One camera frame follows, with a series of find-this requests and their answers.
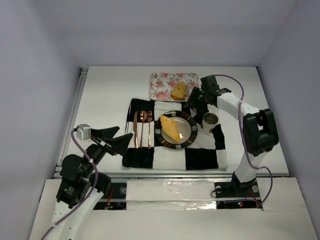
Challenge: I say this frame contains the brown round bread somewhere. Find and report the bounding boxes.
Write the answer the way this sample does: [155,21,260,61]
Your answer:
[171,82,189,101]

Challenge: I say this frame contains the yellow oval bread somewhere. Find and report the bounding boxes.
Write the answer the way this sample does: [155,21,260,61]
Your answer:
[160,115,180,142]

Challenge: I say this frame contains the silver metal tongs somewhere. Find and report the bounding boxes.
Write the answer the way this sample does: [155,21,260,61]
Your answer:
[190,108,197,117]

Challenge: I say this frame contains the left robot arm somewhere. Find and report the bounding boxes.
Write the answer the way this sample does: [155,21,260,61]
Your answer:
[42,124,134,240]

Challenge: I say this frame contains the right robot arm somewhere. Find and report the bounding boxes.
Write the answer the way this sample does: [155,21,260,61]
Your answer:
[185,75,279,199]

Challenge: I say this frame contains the metal cup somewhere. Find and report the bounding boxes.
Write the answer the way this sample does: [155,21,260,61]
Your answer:
[201,112,219,133]

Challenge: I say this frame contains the black white checkered cloth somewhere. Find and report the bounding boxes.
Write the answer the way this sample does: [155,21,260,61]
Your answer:
[122,98,228,171]

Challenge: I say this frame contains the copper knife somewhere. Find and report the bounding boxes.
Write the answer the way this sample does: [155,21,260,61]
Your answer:
[133,111,138,149]

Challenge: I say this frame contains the dark rimmed round plate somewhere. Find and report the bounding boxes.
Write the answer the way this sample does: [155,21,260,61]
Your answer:
[154,110,198,150]

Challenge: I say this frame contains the floral rectangular tray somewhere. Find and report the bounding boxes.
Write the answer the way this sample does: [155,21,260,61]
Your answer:
[149,72,199,102]

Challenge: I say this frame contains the copper spoon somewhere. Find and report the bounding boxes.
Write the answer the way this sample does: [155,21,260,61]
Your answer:
[139,110,148,148]

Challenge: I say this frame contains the copper fork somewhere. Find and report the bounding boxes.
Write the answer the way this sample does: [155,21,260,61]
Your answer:
[147,110,152,149]

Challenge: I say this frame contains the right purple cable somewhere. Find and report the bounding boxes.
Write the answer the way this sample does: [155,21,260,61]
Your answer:
[214,73,273,208]

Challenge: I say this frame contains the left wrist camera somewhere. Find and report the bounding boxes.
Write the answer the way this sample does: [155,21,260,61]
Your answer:
[75,124,92,142]

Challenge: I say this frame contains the aluminium rail frame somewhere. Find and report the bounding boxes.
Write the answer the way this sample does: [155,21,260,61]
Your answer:
[51,66,291,203]

